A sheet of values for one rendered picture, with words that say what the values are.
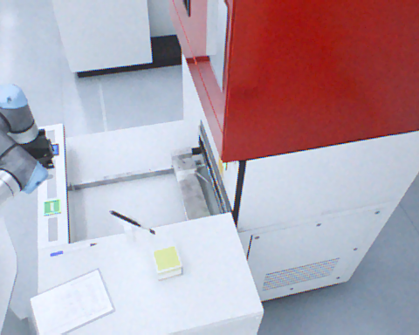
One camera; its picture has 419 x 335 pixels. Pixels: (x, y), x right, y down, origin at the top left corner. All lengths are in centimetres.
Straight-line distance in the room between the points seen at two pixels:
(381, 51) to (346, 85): 12
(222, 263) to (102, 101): 219
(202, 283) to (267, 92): 59
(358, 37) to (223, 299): 79
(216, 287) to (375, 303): 135
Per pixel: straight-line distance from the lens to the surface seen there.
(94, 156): 181
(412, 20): 114
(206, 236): 138
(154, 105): 322
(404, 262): 269
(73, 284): 135
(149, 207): 162
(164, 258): 127
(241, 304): 129
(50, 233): 147
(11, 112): 115
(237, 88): 103
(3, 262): 163
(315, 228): 173
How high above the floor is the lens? 215
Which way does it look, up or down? 50 degrees down
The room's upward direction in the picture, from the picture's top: 3 degrees clockwise
